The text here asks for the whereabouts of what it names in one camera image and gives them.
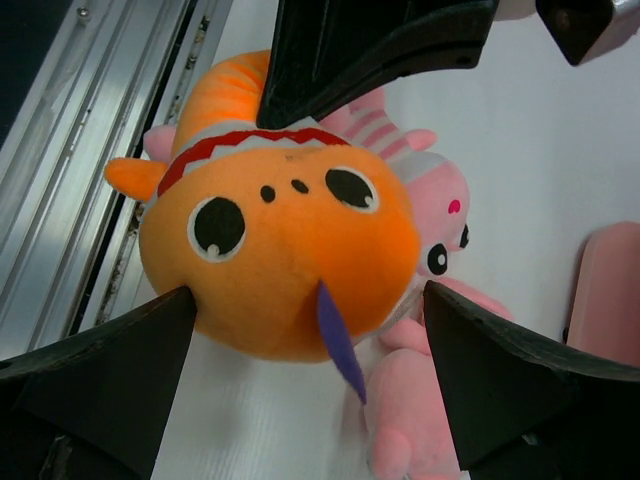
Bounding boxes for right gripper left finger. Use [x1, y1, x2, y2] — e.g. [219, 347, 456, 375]
[1, 287, 196, 479]

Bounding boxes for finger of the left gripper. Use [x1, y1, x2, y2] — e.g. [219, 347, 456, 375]
[257, 0, 498, 129]
[535, 0, 639, 66]

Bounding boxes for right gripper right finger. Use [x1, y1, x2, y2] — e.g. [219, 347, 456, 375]
[423, 281, 639, 480]

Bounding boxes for orange shark plush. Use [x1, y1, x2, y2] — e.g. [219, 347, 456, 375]
[104, 50, 421, 396]

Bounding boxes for pink three-tier shelf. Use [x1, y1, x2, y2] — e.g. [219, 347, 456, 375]
[566, 222, 639, 367]

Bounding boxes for pink striped plush upper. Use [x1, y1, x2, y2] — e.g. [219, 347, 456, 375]
[362, 277, 516, 480]

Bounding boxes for pink striped plush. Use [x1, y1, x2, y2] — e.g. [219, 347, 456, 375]
[143, 125, 176, 163]
[362, 277, 516, 480]

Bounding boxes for pink striped plush lower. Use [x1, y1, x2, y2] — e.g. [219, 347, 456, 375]
[143, 125, 176, 163]

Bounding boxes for pink plush with face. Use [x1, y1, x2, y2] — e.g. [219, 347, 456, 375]
[320, 88, 473, 296]

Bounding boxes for aluminium rail frame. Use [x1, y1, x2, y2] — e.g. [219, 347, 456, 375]
[1, 1, 230, 359]

